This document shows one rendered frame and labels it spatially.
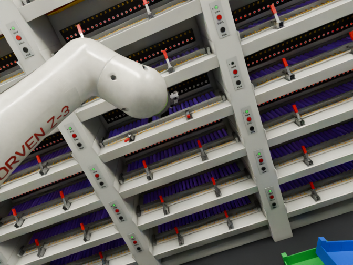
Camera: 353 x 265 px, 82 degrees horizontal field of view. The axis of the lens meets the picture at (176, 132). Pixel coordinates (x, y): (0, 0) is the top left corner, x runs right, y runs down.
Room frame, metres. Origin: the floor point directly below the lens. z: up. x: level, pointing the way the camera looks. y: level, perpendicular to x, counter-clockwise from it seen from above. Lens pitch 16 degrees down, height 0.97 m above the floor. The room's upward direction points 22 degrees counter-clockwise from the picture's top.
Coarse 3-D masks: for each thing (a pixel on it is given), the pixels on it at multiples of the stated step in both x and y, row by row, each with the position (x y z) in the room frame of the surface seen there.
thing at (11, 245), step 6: (0, 204) 1.07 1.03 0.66; (6, 240) 0.98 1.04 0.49; (12, 240) 1.00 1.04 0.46; (18, 240) 1.03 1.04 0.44; (0, 246) 0.94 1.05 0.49; (6, 246) 0.97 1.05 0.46; (12, 246) 0.99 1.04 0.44; (0, 252) 0.93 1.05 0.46; (6, 252) 0.95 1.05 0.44; (12, 252) 0.97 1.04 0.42; (0, 258) 0.93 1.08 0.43; (6, 258) 0.93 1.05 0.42; (0, 264) 0.93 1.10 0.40; (6, 264) 0.93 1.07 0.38
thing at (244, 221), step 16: (224, 208) 0.93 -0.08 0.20; (240, 208) 0.88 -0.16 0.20; (256, 208) 0.87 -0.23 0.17; (176, 224) 0.95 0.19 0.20; (192, 224) 0.91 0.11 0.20; (208, 224) 0.90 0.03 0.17; (224, 224) 0.86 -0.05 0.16; (240, 224) 0.83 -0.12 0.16; (256, 224) 0.81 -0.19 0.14; (160, 240) 0.92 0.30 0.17; (176, 240) 0.88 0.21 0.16; (192, 240) 0.85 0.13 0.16; (208, 240) 0.84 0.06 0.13; (160, 256) 0.86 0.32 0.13
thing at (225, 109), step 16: (224, 96) 0.84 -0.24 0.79; (208, 112) 0.82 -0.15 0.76; (224, 112) 0.81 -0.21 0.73; (160, 128) 0.86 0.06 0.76; (176, 128) 0.83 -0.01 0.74; (192, 128) 0.83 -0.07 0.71; (96, 144) 0.89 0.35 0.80; (112, 144) 0.90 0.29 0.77; (128, 144) 0.85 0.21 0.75; (144, 144) 0.85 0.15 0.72
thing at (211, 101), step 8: (216, 96) 0.87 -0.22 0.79; (200, 104) 0.86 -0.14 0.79; (208, 104) 0.86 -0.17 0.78; (176, 112) 0.88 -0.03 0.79; (184, 112) 0.87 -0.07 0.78; (160, 120) 0.88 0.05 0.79; (168, 120) 0.88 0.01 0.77; (136, 128) 0.90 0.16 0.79; (144, 128) 0.89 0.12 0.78; (152, 128) 0.87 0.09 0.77; (120, 136) 0.90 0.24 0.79; (104, 144) 0.91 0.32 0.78
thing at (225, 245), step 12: (336, 204) 0.82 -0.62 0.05; (348, 204) 0.80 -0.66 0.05; (300, 216) 0.84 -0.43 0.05; (312, 216) 0.82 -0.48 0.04; (324, 216) 0.81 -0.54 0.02; (264, 228) 0.85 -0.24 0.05; (228, 240) 0.87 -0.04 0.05; (240, 240) 0.86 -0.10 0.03; (252, 240) 0.85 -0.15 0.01; (180, 252) 0.91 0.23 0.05; (192, 252) 0.88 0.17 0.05; (204, 252) 0.88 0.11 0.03; (216, 252) 0.87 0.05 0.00; (168, 264) 0.90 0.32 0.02
